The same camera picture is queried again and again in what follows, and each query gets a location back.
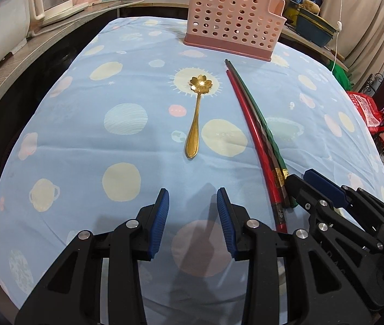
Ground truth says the white cable with switch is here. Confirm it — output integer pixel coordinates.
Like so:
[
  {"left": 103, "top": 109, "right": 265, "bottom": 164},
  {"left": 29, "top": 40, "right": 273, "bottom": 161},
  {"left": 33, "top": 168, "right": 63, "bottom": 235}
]
[{"left": 328, "top": 0, "right": 346, "bottom": 72}]

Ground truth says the red plastic bag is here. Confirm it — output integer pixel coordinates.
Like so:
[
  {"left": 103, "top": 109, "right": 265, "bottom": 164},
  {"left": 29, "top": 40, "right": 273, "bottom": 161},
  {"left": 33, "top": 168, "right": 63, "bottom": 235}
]
[{"left": 346, "top": 91, "right": 384, "bottom": 143}]

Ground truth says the brown potato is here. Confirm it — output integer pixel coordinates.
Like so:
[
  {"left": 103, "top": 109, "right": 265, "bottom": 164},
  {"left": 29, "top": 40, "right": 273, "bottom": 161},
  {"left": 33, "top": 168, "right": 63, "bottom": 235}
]
[{"left": 299, "top": 0, "right": 320, "bottom": 13}]

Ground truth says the beige curtain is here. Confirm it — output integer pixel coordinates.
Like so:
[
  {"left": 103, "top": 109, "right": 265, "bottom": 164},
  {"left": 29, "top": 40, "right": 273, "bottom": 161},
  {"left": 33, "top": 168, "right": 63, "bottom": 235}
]
[{"left": 321, "top": 0, "right": 384, "bottom": 75}]

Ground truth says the gold flower spoon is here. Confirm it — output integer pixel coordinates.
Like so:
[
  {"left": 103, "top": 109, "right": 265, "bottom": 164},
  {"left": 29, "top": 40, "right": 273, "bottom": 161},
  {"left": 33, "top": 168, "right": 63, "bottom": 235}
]
[{"left": 184, "top": 75, "right": 214, "bottom": 159}]

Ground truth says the pink perforated utensil holder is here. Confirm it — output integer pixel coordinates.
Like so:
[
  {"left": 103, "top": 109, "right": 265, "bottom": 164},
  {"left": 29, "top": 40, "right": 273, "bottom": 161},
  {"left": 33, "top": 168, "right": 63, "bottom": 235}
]
[{"left": 183, "top": 0, "right": 287, "bottom": 62}]

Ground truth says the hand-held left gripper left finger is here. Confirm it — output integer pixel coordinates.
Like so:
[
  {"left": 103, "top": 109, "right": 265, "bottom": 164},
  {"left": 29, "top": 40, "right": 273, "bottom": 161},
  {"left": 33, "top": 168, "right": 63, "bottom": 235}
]
[{"left": 15, "top": 188, "right": 170, "bottom": 325}]

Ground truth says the blue printed tablecloth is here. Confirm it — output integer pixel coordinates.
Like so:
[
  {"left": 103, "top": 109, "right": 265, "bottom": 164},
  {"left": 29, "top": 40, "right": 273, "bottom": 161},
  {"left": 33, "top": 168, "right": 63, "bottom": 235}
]
[{"left": 0, "top": 17, "right": 384, "bottom": 325}]

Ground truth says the red chopstick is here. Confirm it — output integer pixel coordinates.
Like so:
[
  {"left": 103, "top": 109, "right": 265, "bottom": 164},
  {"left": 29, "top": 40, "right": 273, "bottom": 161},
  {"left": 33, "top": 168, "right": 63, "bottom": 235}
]
[{"left": 226, "top": 70, "right": 288, "bottom": 234}]

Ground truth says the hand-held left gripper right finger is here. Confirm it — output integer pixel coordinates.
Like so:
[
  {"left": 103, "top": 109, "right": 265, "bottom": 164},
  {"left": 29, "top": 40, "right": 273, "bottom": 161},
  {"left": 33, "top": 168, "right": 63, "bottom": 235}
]
[{"left": 216, "top": 187, "right": 372, "bottom": 325}]

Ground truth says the green chopstick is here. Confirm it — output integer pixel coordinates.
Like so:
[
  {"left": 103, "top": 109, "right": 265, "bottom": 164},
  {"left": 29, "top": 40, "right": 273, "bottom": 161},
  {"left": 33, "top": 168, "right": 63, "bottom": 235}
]
[{"left": 228, "top": 60, "right": 296, "bottom": 209}]

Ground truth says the brown chopstick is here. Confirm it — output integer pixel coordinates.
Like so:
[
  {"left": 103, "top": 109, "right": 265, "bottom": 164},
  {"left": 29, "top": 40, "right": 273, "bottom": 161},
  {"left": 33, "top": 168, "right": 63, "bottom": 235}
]
[{"left": 224, "top": 59, "right": 286, "bottom": 209}]

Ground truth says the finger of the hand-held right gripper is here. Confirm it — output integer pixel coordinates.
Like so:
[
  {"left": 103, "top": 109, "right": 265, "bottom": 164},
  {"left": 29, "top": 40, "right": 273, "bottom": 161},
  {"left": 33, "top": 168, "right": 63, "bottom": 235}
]
[
  {"left": 286, "top": 174, "right": 383, "bottom": 252},
  {"left": 303, "top": 168, "right": 384, "bottom": 218}
]

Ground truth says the blue lunch box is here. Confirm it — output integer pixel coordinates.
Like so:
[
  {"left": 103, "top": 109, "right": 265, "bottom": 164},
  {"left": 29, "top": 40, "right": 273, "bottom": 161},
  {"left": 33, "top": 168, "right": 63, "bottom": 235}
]
[{"left": 295, "top": 7, "right": 337, "bottom": 47}]

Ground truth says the green plastic bag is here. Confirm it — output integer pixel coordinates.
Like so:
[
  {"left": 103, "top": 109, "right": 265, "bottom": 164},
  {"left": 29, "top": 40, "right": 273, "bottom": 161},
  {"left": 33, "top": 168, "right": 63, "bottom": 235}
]
[{"left": 329, "top": 64, "right": 353, "bottom": 91}]

